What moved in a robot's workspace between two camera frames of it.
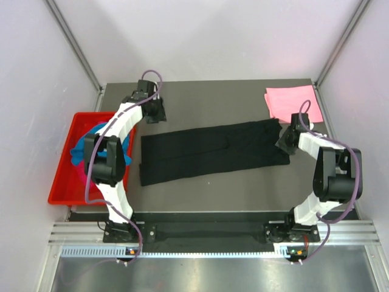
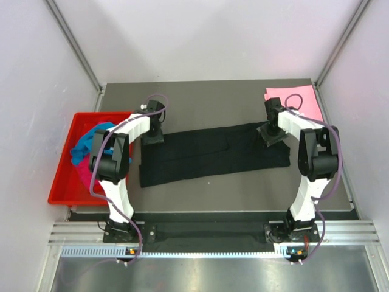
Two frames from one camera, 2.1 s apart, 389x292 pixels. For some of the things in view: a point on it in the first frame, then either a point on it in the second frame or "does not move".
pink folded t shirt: [284, 101] does not move
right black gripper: [281, 143] → [268, 140]
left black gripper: [160, 116] → [157, 139]
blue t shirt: [78, 152] does not move
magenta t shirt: [81, 173] does not move
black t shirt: [178, 156] does not move
